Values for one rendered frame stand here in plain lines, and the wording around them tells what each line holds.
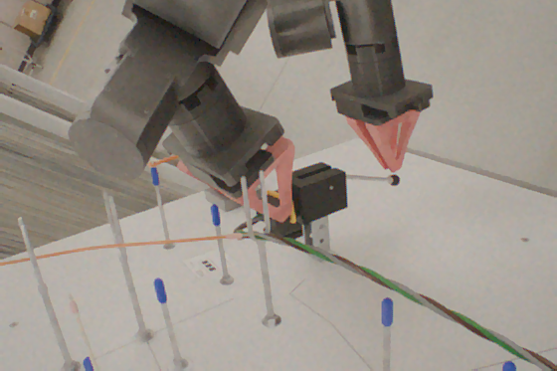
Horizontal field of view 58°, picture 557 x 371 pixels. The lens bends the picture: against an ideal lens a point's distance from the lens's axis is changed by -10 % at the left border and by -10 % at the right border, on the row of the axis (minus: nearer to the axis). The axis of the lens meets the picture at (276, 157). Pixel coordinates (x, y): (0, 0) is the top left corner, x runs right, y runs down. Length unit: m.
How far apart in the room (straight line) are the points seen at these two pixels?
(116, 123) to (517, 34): 1.75
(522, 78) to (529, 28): 0.19
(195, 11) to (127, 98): 0.07
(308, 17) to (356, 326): 0.29
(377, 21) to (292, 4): 0.09
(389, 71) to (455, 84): 1.45
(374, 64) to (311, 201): 0.15
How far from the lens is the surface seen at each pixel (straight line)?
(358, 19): 0.54
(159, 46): 0.36
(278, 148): 0.44
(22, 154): 1.15
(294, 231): 0.61
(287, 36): 0.54
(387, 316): 0.36
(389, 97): 0.55
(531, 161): 1.74
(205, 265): 0.59
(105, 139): 0.35
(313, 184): 0.52
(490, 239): 0.61
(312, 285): 0.53
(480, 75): 1.96
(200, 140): 0.42
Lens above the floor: 1.52
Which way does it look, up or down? 38 degrees down
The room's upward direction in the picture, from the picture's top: 65 degrees counter-clockwise
